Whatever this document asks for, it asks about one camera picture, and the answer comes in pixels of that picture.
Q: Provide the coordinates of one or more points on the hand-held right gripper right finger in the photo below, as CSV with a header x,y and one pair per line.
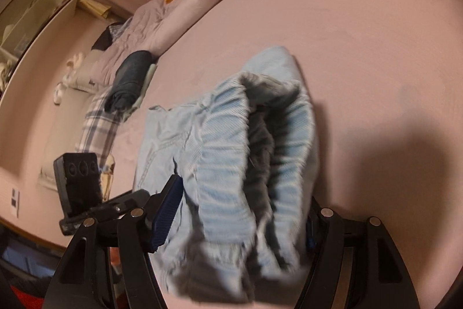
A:
x,y
332,236

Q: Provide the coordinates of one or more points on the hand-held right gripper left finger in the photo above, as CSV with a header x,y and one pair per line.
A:
x,y
167,211

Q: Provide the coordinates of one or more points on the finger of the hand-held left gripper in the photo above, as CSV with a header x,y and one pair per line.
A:
x,y
123,201

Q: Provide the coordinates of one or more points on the light blue denim shorts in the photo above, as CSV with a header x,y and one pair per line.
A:
x,y
224,157

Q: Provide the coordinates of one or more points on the cream printed cloth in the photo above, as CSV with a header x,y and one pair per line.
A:
x,y
107,175

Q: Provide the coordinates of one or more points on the plaid pillow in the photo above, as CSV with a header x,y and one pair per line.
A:
x,y
99,128

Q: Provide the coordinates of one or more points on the folded dark jeans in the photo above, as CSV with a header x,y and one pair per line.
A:
x,y
130,81

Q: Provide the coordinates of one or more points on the dark cloth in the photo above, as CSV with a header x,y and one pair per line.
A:
x,y
105,39

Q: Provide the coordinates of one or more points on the open shelf unit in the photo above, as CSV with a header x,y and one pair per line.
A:
x,y
25,23

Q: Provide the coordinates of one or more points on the pink duvet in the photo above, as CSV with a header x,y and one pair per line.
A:
x,y
162,19

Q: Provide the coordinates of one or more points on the wall outlet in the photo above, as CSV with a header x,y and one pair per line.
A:
x,y
15,202

